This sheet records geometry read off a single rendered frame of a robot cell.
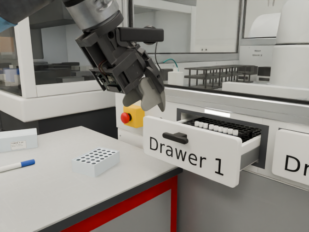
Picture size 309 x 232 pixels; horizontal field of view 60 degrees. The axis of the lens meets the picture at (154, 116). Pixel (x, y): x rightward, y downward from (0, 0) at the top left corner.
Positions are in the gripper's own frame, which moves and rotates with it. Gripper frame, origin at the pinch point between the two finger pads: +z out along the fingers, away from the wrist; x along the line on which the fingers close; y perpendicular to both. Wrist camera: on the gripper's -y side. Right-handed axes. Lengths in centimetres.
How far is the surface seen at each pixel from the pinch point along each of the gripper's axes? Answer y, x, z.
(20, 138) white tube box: 19, -59, 11
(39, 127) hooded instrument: 8, -82, 23
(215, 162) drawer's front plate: -0.2, 9.4, 16.4
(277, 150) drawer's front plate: -11.8, 17.8, 22.2
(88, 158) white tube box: 12.1, -27.6, 16.5
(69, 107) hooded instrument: -8, -80, 24
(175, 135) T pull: -0.4, 0.2, 10.7
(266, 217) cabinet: -2.6, 16.3, 39.2
